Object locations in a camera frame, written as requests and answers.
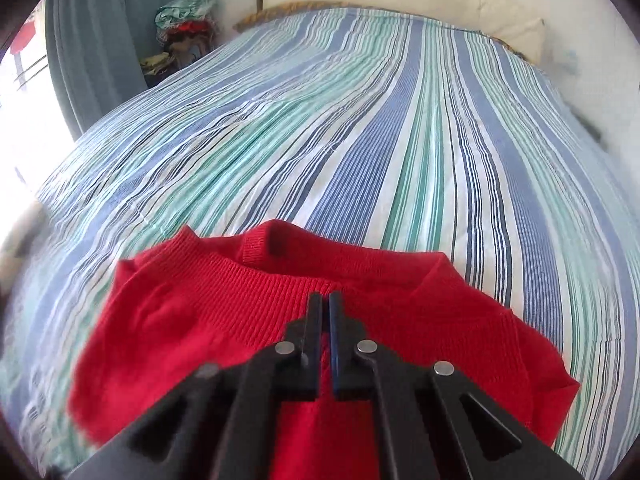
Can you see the red knit sweater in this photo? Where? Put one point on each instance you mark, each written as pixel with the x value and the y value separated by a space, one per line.
pixel 200 310

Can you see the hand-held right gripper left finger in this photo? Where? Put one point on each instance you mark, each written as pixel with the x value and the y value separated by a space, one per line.
pixel 312 320

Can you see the bright window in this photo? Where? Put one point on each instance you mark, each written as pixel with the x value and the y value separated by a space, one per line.
pixel 30 110

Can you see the striped bedspread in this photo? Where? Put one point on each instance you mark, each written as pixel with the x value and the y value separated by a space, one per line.
pixel 350 135

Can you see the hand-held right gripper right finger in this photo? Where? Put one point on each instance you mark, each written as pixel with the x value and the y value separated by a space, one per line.
pixel 336 320

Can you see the blue-grey curtain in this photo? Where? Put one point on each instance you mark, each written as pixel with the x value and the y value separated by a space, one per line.
pixel 100 35

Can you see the pile of colourful clothes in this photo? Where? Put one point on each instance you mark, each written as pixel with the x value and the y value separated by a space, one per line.
pixel 185 25

